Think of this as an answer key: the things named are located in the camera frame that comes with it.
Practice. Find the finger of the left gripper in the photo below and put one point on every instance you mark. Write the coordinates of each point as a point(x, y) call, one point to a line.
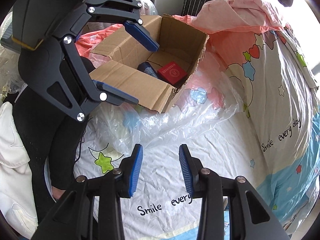
point(140, 34)
point(113, 95)

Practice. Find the brown cardboard box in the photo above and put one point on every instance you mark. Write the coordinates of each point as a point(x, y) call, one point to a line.
point(179, 42)

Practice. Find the dark blue shampoo bottle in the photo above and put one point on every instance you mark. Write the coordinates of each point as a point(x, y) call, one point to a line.
point(147, 69)

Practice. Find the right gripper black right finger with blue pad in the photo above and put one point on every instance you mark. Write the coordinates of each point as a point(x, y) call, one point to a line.
point(249, 216)

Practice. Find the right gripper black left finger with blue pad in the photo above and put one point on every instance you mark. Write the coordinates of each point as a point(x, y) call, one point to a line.
point(72, 216)

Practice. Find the red paper box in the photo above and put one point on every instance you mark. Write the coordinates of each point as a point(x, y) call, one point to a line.
point(172, 73)

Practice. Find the pink blanket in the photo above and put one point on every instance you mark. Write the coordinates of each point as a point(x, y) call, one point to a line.
point(225, 15)

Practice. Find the cartoon print bed sheet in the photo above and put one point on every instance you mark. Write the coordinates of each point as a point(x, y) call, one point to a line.
point(257, 118)

